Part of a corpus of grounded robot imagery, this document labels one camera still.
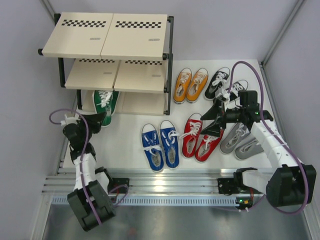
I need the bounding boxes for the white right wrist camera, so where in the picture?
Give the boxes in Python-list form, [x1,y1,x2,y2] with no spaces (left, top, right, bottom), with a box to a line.
[215,88,231,103]

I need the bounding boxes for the grey canvas sneaker left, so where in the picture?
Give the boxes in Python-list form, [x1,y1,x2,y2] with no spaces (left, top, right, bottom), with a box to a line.
[220,122,250,155]

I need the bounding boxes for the black canvas sneaker right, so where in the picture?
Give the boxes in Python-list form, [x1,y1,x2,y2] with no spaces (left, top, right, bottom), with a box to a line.
[213,79,249,104]

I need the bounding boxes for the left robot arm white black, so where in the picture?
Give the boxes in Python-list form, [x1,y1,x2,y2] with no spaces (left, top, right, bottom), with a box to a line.
[61,113,116,232]

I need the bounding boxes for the orange canvas sneaker right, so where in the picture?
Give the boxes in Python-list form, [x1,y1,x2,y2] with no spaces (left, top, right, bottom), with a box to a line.
[186,68,209,103]

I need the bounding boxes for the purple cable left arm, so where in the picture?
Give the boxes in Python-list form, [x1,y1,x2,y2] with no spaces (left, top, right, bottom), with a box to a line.
[48,108,130,226]

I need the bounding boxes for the green canvas sneaker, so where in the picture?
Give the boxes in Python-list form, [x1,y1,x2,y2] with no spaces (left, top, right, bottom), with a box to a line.
[92,90,120,128]

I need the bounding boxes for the red canvas sneaker left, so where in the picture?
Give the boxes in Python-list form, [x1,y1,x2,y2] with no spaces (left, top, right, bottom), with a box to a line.
[179,113,203,159]

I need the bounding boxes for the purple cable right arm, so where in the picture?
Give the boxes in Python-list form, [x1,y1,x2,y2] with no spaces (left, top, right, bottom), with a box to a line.
[214,60,311,215]

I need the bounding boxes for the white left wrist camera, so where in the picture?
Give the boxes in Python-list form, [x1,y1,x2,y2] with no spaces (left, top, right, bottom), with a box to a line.
[60,114,78,127]

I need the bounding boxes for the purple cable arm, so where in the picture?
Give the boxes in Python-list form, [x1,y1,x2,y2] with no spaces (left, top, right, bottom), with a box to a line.
[48,108,130,226]
[214,60,311,215]

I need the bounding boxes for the white slotted cable duct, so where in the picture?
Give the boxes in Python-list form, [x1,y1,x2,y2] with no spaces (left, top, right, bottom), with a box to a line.
[51,195,241,206]

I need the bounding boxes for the black canvas sneaker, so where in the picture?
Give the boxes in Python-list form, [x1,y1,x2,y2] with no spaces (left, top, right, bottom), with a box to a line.
[213,79,249,104]
[204,67,230,101]

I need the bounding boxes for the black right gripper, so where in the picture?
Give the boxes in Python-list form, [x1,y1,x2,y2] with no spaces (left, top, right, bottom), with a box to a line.
[200,98,246,138]

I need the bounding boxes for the grey canvas sneaker right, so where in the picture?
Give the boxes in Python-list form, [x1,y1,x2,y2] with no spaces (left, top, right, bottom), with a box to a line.
[234,138,264,161]

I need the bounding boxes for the beige shoe shelf black frame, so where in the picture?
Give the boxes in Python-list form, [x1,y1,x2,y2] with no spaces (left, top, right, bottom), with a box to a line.
[38,12,174,116]

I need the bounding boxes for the black canvas sneaker left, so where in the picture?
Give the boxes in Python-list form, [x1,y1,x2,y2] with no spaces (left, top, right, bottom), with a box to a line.
[204,67,230,101]

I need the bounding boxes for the red canvas sneaker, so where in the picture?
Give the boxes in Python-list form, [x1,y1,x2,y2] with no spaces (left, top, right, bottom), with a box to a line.
[195,130,224,163]
[179,113,203,159]

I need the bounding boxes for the red canvas sneaker right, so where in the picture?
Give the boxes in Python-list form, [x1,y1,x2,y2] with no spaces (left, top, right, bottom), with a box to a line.
[195,130,224,163]

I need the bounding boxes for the blue canvas sneaker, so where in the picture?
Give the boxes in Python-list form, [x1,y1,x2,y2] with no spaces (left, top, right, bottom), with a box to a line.
[141,123,164,172]
[159,120,180,169]

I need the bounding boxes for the grey canvas sneaker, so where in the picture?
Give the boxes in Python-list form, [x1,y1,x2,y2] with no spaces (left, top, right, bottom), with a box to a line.
[234,138,264,161]
[220,122,250,155]

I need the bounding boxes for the orange canvas sneaker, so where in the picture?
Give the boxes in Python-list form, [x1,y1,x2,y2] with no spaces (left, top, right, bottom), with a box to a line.
[186,68,209,103]
[173,67,192,104]

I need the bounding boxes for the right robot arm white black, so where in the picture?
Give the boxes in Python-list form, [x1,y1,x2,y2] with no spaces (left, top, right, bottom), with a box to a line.
[201,89,317,208]

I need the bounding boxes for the orange canvas sneaker left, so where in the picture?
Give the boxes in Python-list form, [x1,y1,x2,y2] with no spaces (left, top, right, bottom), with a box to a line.
[173,67,192,104]

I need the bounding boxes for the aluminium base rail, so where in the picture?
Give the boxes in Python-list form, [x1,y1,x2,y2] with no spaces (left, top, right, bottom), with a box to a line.
[41,168,236,196]

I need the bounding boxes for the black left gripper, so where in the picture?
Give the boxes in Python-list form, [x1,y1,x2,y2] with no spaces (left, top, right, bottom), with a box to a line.
[76,111,106,144]

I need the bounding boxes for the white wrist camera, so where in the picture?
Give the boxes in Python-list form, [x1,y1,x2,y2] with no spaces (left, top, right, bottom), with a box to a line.
[60,114,78,127]
[215,88,231,103]

